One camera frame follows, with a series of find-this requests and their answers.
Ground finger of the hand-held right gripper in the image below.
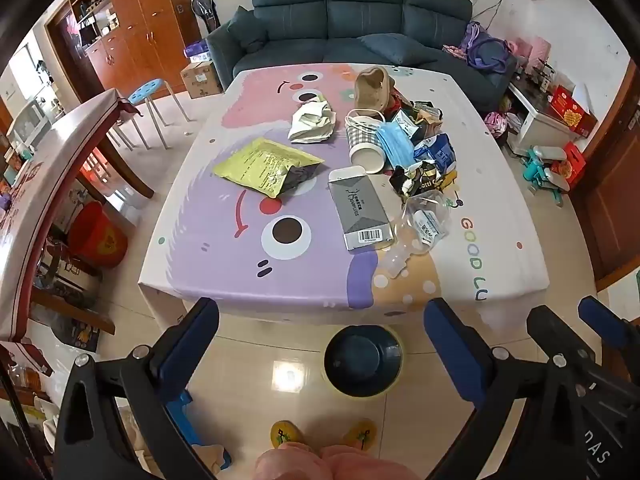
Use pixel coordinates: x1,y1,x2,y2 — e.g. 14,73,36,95
578,296,640,356
526,304,601,378

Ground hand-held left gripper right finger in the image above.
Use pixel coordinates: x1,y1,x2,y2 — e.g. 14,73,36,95
423,297,589,480

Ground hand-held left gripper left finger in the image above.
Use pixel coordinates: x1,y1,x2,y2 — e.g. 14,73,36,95
52,297,220,480

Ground dark blue bin yellow rim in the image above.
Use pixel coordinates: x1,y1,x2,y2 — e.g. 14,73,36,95
322,325,404,399

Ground yellow-green foil packet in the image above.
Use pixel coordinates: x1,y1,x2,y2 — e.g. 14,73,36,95
212,137,326,199

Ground white paper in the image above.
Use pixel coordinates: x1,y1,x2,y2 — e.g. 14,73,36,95
287,100,337,145

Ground cartoon printed tablecloth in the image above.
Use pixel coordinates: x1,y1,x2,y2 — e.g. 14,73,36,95
139,62,551,332

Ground yellow slipper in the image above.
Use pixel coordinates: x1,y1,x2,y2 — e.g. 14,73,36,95
270,420,304,449
342,419,379,449

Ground wooden door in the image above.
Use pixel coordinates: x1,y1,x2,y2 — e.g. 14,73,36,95
570,60,640,287

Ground crushed clear plastic bottle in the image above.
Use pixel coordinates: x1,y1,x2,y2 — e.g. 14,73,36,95
380,192,451,279

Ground red bucket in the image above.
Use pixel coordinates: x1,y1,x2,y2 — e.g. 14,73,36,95
67,201,129,269

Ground pink trousers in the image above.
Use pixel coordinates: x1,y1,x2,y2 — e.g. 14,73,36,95
255,442,417,480

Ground small red gift box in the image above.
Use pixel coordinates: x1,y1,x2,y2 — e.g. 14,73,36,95
562,141,587,184

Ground teal toy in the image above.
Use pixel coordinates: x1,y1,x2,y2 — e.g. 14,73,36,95
522,146,571,206

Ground grey cardboard carton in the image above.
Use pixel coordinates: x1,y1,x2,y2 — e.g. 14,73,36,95
327,166,394,251

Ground blue and white packet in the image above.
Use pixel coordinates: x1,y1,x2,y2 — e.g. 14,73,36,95
415,134,459,171

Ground large red gift box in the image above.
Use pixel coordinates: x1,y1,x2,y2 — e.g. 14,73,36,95
547,86,599,137

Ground white low cabinet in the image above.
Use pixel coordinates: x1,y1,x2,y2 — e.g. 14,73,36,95
507,82,576,147

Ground pink striped bag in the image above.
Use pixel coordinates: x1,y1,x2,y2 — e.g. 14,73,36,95
484,111,509,139

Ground blue face mask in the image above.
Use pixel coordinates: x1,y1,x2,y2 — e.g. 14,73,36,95
375,121,416,169

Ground round dining table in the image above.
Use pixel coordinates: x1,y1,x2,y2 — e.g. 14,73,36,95
0,89,156,342

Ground checked paper cup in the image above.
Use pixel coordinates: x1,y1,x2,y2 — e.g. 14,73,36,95
345,122,386,174

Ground blue round stool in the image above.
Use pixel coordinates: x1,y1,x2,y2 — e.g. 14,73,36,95
107,79,194,151

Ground brown cardboard box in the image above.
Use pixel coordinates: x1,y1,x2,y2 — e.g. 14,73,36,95
180,59,224,99

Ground pink paper bag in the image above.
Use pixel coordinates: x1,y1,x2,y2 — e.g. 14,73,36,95
507,37,551,69

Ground purple backpack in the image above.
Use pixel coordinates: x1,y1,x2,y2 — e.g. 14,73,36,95
462,22,512,69

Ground large dark blue cushion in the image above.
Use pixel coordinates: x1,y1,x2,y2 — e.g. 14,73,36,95
357,33,439,66

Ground dark blue sofa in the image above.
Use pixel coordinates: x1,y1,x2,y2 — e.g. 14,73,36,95
206,0,518,112

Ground small dark blue cushion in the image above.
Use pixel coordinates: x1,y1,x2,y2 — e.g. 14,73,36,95
227,7,269,54

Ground wooden cabinet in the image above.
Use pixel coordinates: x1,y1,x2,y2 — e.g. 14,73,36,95
65,0,199,104

